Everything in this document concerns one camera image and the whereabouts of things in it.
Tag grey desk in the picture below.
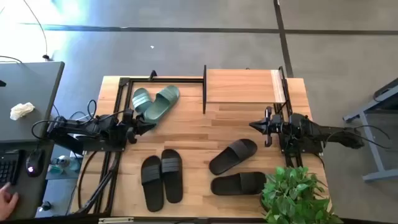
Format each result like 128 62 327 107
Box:
0 61 65 144

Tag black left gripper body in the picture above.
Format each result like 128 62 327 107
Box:
118 108 144 144

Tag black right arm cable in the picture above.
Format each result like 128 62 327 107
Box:
323 124 393 150

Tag thick black cable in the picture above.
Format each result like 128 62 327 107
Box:
77 151 97 209

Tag black rubber slide sandal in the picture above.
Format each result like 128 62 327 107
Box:
210 171 267 196
141 155 165 213
160 149 184 204
208 138 258 176

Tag green rubber slide sandal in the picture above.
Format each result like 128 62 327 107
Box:
144 85 180 124
132 87 154 114

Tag crumpled white tissue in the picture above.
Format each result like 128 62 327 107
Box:
9 101 36 121

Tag thin black floor cable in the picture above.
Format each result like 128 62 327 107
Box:
23 0 51 62

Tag silver bracket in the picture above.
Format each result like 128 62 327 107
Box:
98 217 135 223

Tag green leafy potted plant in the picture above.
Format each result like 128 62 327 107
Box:
259 166 343 224

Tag black aluminium rail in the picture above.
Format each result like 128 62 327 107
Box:
283 152 305 170

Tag clear plastic bottle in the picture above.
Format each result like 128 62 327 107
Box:
49 154 82 174

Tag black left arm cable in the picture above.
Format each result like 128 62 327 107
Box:
30 99 98 141

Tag dark desk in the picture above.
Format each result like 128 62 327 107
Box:
0 139 55 220

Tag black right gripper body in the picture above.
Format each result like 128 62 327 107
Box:
265 106 292 147

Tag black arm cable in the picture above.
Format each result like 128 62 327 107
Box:
30 99 98 141
323 124 393 150

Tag black keyboard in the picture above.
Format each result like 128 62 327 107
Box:
0 149 21 187

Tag person's hand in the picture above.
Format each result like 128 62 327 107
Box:
0 182 19 220

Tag grey metal table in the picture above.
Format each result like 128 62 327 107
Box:
343 77 398 183

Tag black computer mouse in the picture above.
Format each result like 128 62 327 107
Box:
25 148 46 178

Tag wooden shelf with black frame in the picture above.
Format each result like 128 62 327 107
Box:
202 64 293 116

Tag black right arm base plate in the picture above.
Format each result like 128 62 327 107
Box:
278 136 324 155

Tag black metal table frame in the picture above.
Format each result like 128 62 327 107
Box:
74 70 206 215

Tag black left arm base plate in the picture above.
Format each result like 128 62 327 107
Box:
73 140 127 153

